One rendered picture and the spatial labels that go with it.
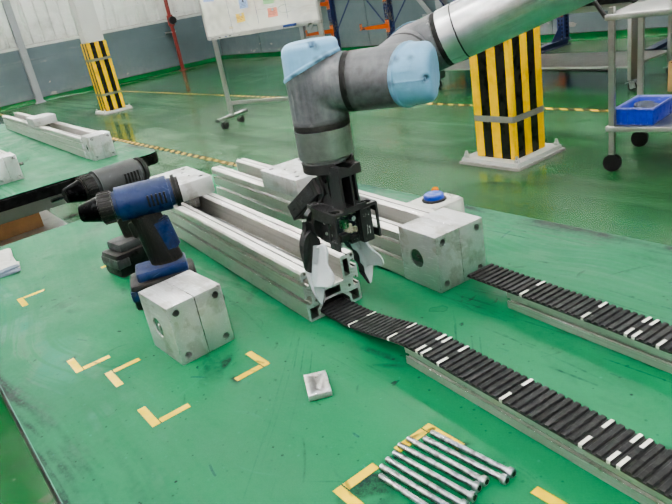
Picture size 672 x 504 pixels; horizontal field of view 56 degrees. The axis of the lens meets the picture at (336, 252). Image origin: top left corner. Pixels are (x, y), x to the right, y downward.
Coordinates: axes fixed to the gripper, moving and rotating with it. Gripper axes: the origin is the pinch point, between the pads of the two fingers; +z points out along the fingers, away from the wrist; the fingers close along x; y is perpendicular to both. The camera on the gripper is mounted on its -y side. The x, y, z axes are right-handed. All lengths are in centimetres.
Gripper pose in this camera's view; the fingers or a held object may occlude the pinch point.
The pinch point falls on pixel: (342, 285)
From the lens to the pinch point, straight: 95.0
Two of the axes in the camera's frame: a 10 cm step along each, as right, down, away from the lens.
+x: 8.2, -3.4, 4.5
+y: 5.4, 2.4, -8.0
